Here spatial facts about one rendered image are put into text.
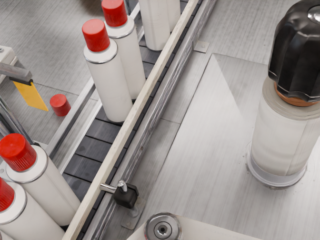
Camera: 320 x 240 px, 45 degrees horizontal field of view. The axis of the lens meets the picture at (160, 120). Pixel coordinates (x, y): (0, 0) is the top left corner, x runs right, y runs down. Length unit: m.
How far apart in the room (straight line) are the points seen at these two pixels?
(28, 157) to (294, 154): 0.33
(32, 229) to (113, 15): 0.31
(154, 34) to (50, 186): 0.37
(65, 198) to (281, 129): 0.30
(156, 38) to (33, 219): 0.42
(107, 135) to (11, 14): 0.50
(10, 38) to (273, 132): 0.69
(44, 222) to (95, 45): 0.25
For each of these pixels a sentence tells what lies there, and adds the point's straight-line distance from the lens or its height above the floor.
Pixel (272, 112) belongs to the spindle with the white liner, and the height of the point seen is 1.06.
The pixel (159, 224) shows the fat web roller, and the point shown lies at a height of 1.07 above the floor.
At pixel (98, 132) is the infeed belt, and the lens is 0.68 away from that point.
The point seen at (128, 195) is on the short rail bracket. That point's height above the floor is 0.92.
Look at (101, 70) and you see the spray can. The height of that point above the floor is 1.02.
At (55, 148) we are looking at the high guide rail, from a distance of 0.59.
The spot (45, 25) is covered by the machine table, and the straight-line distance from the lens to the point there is 0.99.
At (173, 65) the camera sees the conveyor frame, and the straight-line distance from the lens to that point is 0.76.
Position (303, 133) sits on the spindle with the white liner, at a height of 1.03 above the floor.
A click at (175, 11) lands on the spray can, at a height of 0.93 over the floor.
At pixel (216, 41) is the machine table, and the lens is 0.87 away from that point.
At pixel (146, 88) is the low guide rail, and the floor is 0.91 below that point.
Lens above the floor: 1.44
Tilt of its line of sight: 55 degrees down
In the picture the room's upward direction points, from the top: 10 degrees counter-clockwise
